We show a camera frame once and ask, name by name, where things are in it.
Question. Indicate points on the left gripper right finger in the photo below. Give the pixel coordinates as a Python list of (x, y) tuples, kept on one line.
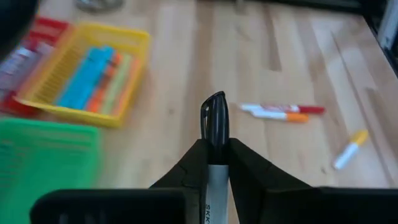
[(273, 202)]

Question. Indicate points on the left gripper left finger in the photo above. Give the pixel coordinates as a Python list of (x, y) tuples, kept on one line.
[(174, 199)]

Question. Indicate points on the black capped white marker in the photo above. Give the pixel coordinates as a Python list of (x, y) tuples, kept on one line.
[(215, 124)]

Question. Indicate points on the orange white marker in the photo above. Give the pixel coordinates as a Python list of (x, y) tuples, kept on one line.
[(280, 116)]

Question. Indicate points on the yellow white marker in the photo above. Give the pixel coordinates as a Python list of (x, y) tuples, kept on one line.
[(349, 151)]

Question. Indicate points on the thin red marker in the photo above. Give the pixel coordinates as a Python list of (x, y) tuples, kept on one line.
[(298, 109)]

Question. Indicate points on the orange highlighter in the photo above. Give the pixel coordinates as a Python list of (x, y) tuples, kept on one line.
[(104, 84)]

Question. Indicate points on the turquoise Sharpie highlighter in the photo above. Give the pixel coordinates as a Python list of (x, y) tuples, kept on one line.
[(81, 81), (96, 71)]

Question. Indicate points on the green plastic basket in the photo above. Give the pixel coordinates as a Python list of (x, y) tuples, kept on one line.
[(40, 165)]

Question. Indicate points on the yellow plastic basket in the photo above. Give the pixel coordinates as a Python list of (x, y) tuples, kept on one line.
[(53, 77)]

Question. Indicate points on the brass lamp with white bulb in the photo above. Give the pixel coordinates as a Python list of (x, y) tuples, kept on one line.
[(99, 3)]

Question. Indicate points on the red plastic basket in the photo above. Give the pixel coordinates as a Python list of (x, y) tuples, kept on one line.
[(49, 28)]

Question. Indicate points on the black rig post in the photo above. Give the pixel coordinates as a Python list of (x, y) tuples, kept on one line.
[(15, 21)]

